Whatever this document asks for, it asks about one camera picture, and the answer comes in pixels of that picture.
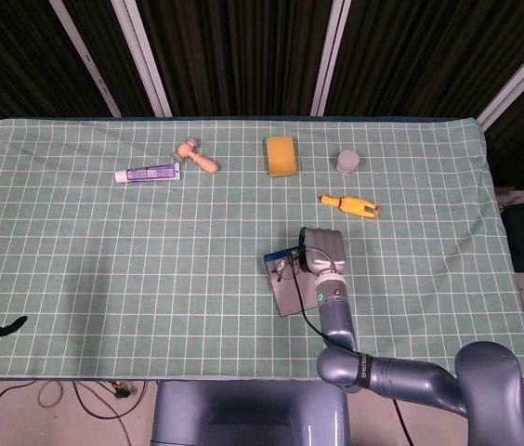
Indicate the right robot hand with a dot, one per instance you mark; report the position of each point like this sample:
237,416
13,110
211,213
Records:
327,248

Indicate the blue rectangular box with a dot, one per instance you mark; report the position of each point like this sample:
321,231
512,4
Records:
290,297

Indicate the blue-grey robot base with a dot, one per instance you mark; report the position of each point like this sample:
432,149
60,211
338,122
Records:
248,413

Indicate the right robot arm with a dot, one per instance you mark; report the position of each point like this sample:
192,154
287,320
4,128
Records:
406,376

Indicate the yellow rubber chicken toy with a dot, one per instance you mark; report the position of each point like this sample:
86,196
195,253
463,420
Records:
352,204

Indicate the small grey cup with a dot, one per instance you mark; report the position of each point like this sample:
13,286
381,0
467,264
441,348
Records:
349,160

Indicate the yellow sponge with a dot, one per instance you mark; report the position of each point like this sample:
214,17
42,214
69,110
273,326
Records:
282,155

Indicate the wooden toy mallet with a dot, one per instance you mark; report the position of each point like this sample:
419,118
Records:
199,160

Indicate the black power plug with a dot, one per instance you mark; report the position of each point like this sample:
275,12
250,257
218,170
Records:
122,390

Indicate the green checked tablecloth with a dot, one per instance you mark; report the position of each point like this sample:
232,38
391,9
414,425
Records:
150,260

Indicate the white purple toothpaste tube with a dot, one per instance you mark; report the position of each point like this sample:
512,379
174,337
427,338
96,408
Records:
148,174

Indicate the white slanted post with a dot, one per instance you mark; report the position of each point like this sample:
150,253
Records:
522,76
86,60
143,60
331,60

